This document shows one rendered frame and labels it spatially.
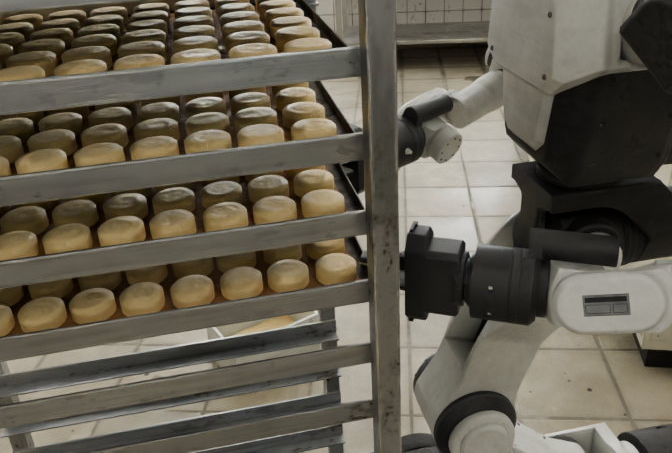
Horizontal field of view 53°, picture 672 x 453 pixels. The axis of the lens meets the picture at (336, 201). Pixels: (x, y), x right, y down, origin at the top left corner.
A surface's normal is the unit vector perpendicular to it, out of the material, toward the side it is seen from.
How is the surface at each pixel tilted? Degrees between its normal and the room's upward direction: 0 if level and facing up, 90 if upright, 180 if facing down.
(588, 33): 85
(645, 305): 69
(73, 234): 0
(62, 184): 90
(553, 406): 0
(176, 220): 0
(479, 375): 90
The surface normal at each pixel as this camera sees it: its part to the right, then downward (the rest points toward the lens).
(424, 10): -0.08, 0.45
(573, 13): -0.56, 0.32
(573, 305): -0.31, 0.09
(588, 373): -0.05, -0.90
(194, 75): 0.20, 0.43
